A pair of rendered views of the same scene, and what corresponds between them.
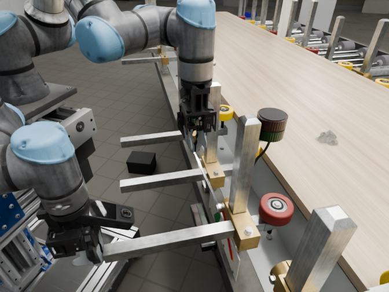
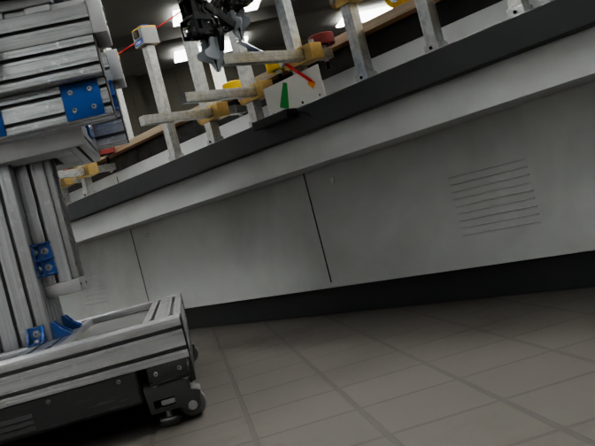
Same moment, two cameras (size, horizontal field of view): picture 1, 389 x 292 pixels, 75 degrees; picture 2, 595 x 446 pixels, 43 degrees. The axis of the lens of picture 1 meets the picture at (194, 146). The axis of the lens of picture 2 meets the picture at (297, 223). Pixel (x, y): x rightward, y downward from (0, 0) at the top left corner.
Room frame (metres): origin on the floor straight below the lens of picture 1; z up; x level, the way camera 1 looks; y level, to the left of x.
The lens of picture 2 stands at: (-1.53, 1.14, 0.37)
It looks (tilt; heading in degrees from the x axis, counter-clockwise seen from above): 0 degrees down; 331
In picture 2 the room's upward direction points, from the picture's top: 14 degrees counter-clockwise
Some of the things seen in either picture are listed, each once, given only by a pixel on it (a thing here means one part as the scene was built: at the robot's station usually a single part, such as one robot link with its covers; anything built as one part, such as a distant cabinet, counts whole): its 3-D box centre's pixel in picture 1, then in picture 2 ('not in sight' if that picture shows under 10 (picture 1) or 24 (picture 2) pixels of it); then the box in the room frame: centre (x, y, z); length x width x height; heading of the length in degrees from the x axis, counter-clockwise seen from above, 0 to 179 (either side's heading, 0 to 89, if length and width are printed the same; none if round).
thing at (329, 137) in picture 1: (329, 135); not in sight; (0.71, -0.45, 0.91); 0.09 x 0.07 x 0.02; 137
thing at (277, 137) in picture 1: (269, 130); not in sight; (0.45, -0.16, 1.10); 0.06 x 0.06 x 0.02
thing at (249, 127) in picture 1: (238, 200); (293, 42); (0.44, -0.11, 0.90); 0.04 x 0.04 x 0.48; 13
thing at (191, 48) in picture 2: not in sight; (204, 96); (0.92, 0.00, 0.88); 0.04 x 0.04 x 0.48; 13
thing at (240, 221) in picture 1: (240, 221); (303, 57); (0.42, -0.12, 0.85); 0.14 x 0.06 x 0.05; 13
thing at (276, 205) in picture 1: (272, 218); (324, 51); (0.42, -0.20, 0.85); 0.08 x 0.08 x 0.11
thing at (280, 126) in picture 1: (271, 119); not in sight; (0.45, -0.16, 1.12); 0.06 x 0.06 x 0.02
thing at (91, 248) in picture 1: (92, 248); (216, 36); (0.30, 0.21, 0.90); 0.05 x 0.02 x 0.09; 13
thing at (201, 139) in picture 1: (202, 139); (244, 23); (0.54, -0.02, 1.01); 0.06 x 0.03 x 0.09; 13
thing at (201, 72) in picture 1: (197, 68); not in sight; (0.55, -0.01, 1.19); 0.08 x 0.08 x 0.05
